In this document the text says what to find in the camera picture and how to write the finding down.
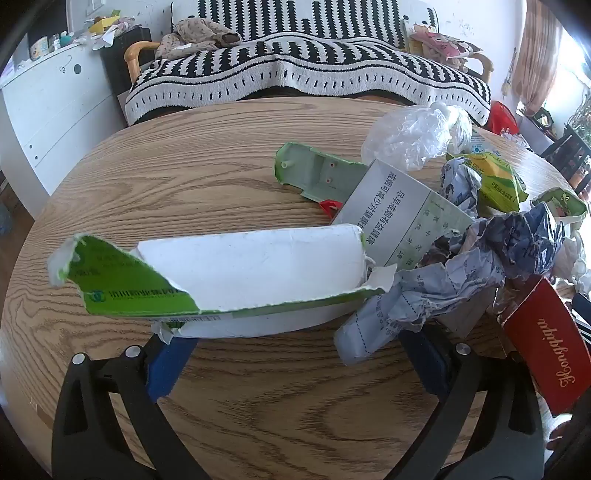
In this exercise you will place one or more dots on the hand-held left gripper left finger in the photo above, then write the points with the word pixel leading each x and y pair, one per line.
pixel 168 364

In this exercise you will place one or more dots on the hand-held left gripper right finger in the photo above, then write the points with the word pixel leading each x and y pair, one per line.
pixel 429 369

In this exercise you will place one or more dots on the large newspaper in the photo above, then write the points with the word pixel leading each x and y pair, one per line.
pixel 415 295

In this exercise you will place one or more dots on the torn green white cardboard box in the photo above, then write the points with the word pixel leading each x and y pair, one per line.
pixel 254 263

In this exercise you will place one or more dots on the silver cigarette box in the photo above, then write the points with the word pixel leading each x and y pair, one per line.
pixel 392 207

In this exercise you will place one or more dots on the red box with gold script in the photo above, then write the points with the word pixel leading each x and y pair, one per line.
pixel 549 341

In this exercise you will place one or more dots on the dark crumpled newspaper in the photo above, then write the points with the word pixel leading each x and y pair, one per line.
pixel 521 240

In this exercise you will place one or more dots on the white tissue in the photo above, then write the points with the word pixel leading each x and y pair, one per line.
pixel 572 258

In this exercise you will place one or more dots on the small crumpled newspaper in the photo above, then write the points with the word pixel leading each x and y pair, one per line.
pixel 459 184

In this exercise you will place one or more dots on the small red plastic piece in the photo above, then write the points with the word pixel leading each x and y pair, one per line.
pixel 330 206

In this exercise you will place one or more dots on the yellow green packet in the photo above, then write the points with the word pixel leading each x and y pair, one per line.
pixel 498 184

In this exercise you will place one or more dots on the green white carton piece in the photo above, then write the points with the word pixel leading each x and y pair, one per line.
pixel 565 201

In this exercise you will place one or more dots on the green plastic tray piece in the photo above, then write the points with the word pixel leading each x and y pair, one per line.
pixel 318 173

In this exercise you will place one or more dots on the white blue packet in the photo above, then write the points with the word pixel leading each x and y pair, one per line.
pixel 480 145

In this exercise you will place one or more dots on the clear plastic bag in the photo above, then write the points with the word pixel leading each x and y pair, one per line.
pixel 406 134

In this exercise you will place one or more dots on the dark chair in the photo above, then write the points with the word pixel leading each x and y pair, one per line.
pixel 570 157

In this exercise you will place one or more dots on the red bag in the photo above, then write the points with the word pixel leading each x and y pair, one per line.
pixel 503 117

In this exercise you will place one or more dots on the white cabinet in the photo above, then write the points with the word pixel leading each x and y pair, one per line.
pixel 55 110

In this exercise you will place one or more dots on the green plant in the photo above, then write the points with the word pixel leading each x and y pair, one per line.
pixel 581 120

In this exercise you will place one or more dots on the black side table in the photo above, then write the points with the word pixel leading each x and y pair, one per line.
pixel 117 64

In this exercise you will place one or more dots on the pink cartoon cushion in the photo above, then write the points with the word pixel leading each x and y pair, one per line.
pixel 438 44

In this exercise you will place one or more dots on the beige floral cloth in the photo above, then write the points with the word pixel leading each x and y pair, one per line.
pixel 194 37

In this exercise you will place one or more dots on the white papers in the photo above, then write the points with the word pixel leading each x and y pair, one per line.
pixel 104 40

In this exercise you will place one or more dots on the beige curtain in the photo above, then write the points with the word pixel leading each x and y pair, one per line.
pixel 535 55

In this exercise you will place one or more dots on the black white striped blanket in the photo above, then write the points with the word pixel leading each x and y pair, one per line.
pixel 300 60

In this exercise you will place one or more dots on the yellow box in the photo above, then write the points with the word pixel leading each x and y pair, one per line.
pixel 102 25

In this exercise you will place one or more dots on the wooden frame sofa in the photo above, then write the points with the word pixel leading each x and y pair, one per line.
pixel 138 50

